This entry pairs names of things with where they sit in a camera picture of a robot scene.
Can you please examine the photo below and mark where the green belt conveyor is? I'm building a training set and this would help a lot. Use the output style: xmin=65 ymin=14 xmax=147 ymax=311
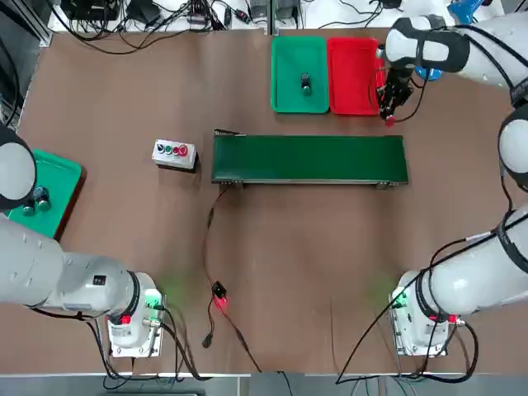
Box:
xmin=210 ymin=128 xmax=411 ymax=191

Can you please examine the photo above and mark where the aluminium corner post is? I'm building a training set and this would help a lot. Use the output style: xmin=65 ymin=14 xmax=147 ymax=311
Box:
xmin=28 ymin=0 xmax=54 ymax=47

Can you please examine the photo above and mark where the grey push-button control box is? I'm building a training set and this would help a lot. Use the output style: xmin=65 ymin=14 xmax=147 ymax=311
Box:
xmin=151 ymin=139 xmax=200 ymax=172

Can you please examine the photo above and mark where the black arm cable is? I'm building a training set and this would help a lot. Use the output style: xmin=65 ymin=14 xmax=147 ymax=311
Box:
xmin=24 ymin=304 xmax=214 ymax=384
xmin=336 ymin=24 xmax=528 ymax=384

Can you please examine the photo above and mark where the black docking box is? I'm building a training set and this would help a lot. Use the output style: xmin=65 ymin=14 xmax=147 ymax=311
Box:
xmin=61 ymin=0 xmax=121 ymax=21

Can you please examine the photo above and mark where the aluminium frame post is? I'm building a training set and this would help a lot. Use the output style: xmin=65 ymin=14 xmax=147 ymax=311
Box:
xmin=266 ymin=0 xmax=281 ymax=36

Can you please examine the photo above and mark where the long red plastic tray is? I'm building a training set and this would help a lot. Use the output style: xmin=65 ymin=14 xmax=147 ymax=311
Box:
xmin=327 ymin=36 xmax=390 ymax=116

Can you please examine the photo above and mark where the long green plastic tray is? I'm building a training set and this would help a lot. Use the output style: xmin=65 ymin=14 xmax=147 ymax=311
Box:
xmin=270 ymin=35 xmax=331 ymax=115

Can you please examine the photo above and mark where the blue desk lamp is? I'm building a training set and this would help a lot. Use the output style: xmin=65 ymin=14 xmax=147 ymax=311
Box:
xmin=414 ymin=0 xmax=484 ymax=83

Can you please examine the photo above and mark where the small green plastic tray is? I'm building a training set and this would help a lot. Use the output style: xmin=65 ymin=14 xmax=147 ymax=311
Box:
xmin=7 ymin=148 xmax=88 ymax=243

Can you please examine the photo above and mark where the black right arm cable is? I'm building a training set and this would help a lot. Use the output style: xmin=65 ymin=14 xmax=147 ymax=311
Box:
xmin=336 ymin=24 xmax=528 ymax=384

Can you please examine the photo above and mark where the red and black conveyor wire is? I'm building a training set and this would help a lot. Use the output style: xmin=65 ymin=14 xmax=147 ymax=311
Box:
xmin=201 ymin=183 xmax=265 ymax=372

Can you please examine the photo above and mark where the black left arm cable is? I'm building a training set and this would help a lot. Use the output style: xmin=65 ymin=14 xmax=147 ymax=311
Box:
xmin=24 ymin=304 xmax=214 ymax=384

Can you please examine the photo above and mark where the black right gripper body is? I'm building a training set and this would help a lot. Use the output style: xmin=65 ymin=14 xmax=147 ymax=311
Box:
xmin=384 ymin=68 xmax=415 ymax=102

